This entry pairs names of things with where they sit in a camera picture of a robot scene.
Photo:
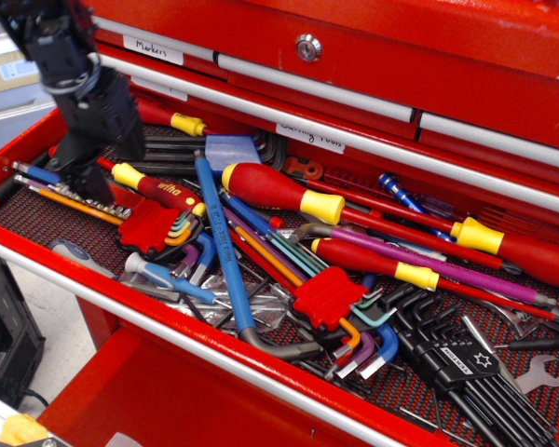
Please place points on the colourful hex key set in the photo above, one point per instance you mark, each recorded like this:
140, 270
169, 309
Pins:
143, 225
325, 296

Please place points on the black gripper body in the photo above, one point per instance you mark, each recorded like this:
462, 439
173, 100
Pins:
98, 109

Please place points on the centre colourful hex key set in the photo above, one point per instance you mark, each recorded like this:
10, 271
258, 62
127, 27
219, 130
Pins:
325, 296

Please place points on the wiha red yellow screwdriver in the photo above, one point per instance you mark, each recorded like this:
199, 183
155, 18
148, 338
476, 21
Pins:
168, 194

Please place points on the open red drawer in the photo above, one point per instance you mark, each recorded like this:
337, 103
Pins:
424, 157

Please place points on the black box on floor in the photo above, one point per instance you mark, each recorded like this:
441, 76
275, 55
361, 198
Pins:
21, 342

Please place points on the red yellow screwdriver right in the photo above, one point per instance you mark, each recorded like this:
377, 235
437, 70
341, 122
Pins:
535, 255

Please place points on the red yellow screwdriver back left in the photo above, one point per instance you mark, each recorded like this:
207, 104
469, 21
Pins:
154, 113

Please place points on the silver drawer lock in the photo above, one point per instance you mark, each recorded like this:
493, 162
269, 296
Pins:
308, 47

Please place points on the purple long hex key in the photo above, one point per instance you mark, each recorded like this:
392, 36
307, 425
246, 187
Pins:
463, 274

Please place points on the small silver flat wrench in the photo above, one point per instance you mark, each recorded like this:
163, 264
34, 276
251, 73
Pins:
537, 375

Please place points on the white handwritten drawer label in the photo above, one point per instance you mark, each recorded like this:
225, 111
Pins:
310, 138

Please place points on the left colourful hex key set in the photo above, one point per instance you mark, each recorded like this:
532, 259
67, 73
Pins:
143, 225

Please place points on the blue metal pen tool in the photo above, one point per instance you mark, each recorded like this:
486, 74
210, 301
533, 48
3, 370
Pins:
392, 186

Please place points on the red tool chest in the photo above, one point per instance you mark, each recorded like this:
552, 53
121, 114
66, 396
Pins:
388, 57

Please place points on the large red yellow screwdriver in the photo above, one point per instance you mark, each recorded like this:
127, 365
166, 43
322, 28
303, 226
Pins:
263, 187

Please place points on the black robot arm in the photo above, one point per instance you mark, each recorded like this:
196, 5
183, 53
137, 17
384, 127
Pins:
58, 36

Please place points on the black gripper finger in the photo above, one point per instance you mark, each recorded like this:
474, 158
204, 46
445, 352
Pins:
89, 182

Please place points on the long blue hex key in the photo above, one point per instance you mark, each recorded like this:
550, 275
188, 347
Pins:
233, 279

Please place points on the slim red yellow screwdriver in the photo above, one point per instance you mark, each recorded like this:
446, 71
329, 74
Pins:
353, 257

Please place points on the black Tekton torx key set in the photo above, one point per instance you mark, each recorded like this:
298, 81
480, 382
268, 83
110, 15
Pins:
460, 370

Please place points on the red black mesh drawer liner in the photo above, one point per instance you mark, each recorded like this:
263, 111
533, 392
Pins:
393, 408

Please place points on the black red handle tool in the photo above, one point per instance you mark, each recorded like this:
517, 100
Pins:
8, 188

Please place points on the blue white precision screwdriver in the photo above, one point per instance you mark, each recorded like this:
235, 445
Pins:
162, 277

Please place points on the red bit rail at back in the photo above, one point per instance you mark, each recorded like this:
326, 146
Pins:
313, 170

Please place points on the lower red drawer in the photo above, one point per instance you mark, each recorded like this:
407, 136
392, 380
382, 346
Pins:
159, 395

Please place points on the grey blue handle screwdriver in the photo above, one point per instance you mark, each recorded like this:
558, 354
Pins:
74, 253

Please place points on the blue holder black hex keys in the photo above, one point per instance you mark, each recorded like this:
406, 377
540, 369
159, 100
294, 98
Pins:
175, 155

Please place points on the white Markers label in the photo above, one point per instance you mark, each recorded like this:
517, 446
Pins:
154, 50

